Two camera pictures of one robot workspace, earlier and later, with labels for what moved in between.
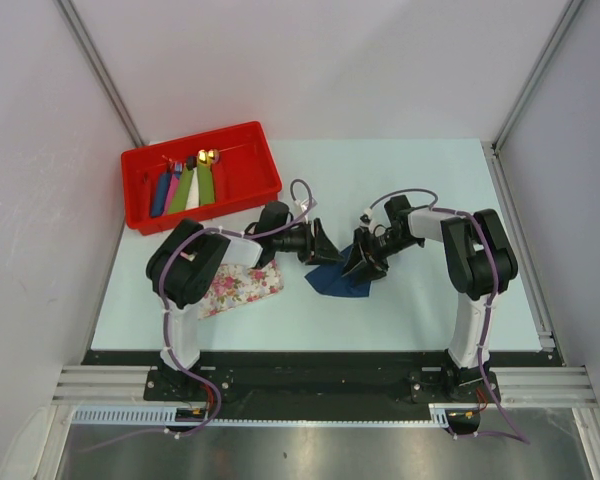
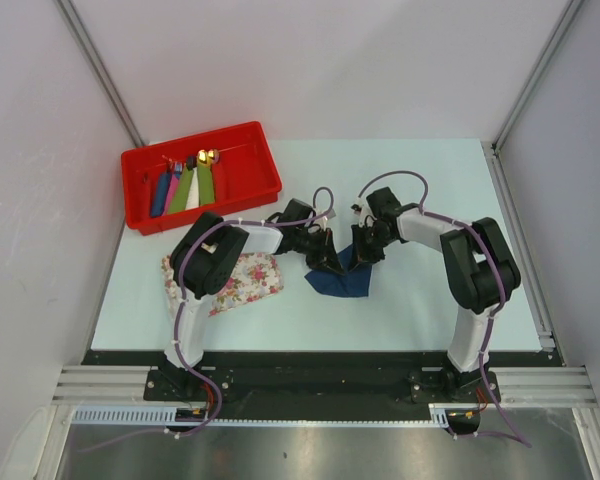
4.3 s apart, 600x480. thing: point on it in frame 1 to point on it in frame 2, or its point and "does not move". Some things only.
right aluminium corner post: (568, 13) does not move
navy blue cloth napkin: (329, 279) does not move
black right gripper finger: (359, 251) does not move
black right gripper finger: (364, 272) to (370, 252)
